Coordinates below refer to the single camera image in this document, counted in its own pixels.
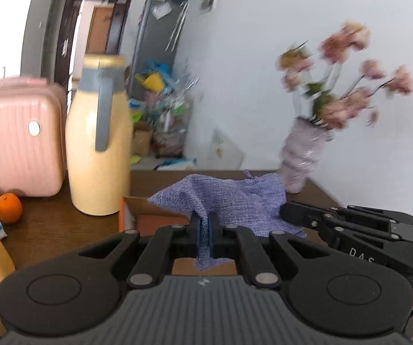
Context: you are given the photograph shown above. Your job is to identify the grey refrigerator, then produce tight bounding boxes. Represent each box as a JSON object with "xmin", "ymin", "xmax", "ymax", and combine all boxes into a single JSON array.
[{"xmin": 129, "ymin": 0, "xmax": 189, "ymax": 101}]

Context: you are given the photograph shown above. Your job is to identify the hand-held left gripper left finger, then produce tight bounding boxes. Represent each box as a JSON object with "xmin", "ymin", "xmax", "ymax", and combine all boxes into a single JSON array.
[{"xmin": 79, "ymin": 213, "xmax": 210, "ymax": 289}]

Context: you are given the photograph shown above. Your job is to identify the pink artificial flowers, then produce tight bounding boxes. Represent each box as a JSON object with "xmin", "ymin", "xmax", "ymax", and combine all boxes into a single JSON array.
[{"xmin": 276, "ymin": 22, "xmax": 413, "ymax": 130}]

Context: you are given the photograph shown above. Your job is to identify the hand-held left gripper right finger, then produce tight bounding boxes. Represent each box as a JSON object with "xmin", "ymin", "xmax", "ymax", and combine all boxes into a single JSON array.
[{"xmin": 210, "ymin": 213, "xmax": 331, "ymax": 289}]

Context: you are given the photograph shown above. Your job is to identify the blue white flat packet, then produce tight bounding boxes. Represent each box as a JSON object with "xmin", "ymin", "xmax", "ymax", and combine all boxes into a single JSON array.
[{"xmin": 155, "ymin": 158, "xmax": 197, "ymax": 170}]

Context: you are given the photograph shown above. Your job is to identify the pale purple ribbed vase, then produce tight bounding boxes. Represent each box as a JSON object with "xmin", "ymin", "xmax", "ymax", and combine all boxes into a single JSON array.
[{"xmin": 280, "ymin": 117, "xmax": 334, "ymax": 194}]

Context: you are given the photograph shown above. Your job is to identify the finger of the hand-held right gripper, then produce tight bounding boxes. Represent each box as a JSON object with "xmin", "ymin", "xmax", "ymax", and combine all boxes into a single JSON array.
[
  {"xmin": 280, "ymin": 206, "xmax": 403, "ymax": 242},
  {"xmin": 285, "ymin": 201, "xmax": 413, "ymax": 225}
]

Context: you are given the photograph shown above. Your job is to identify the pink hard-shell suitcase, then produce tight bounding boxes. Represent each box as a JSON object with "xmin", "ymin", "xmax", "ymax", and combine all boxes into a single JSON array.
[{"xmin": 0, "ymin": 76, "xmax": 68, "ymax": 198}]

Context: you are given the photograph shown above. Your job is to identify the orange fruit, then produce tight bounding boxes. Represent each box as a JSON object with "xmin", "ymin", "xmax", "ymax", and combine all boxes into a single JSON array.
[{"xmin": 0, "ymin": 193, "xmax": 23, "ymax": 223}]

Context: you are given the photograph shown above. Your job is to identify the paper sheet on refrigerator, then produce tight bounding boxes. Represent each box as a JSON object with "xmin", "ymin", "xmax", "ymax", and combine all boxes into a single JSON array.
[{"xmin": 151, "ymin": 3, "xmax": 171, "ymax": 20}]

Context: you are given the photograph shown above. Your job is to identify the brown wooden door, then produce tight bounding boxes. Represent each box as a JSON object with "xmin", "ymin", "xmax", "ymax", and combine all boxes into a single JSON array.
[{"xmin": 84, "ymin": 5, "xmax": 115, "ymax": 56}]

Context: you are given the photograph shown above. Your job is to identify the dark open door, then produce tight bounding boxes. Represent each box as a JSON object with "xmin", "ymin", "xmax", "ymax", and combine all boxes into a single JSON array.
[{"xmin": 57, "ymin": 0, "xmax": 81, "ymax": 87}]

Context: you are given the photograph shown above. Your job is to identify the small brown cardboard box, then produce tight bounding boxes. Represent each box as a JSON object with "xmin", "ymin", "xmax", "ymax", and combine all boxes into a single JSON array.
[{"xmin": 132, "ymin": 122, "xmax": 154, "ymax": 157}]

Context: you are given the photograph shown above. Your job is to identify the orange cardboard box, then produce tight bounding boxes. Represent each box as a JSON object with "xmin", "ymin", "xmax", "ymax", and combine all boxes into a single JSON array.
[{"xmin": 119, "ymin": 196, "xmax": 329, "ymax": 277}]

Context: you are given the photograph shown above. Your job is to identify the purple knit cloth pouch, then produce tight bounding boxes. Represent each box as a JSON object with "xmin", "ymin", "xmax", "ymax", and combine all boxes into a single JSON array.
[{"xmin": 148, "ymin": 170, "xmax": 308, "ymax": 272}]

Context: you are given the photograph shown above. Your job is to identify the white bag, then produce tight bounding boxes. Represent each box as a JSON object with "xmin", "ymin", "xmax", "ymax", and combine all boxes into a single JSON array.
[{"xmin": 206, "ymin": 129, "xmax": 245, "ymax": 169}]

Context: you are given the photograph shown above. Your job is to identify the yellow and blue toy pile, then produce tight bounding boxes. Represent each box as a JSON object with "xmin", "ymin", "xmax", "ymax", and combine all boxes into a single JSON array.
[{"xmin": 135, "ymin": 61, "xmax": 173, "ymax": 94}]

